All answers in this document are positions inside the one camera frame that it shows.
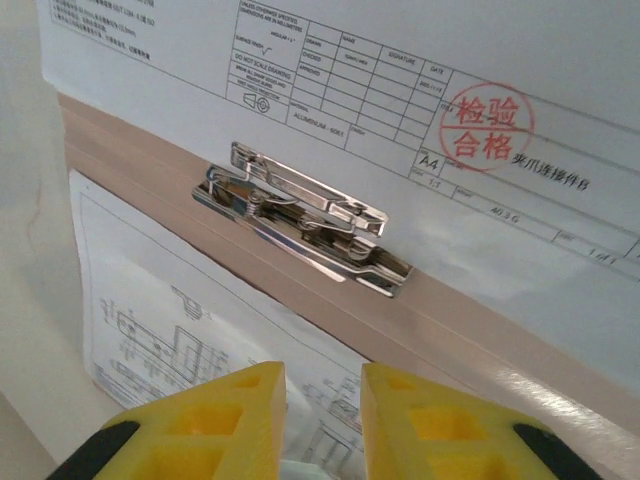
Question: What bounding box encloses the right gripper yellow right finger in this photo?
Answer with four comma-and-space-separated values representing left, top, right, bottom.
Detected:
362, 363, 604, 480

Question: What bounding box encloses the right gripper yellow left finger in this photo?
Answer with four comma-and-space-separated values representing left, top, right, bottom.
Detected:
47, 361, 288, 480

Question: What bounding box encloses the white technical drawing sheet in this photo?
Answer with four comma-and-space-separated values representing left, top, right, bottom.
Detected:
68, 168, 365, 480

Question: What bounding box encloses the brown paper folder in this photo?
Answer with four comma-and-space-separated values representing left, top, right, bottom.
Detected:
56, 92, 640, 480

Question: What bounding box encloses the white drawing sheet red stamp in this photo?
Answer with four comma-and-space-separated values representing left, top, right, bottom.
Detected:
37, 0, 640, 401

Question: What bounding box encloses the silver metal folder clip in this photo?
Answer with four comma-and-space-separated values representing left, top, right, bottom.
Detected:
192, 141, 416, 300

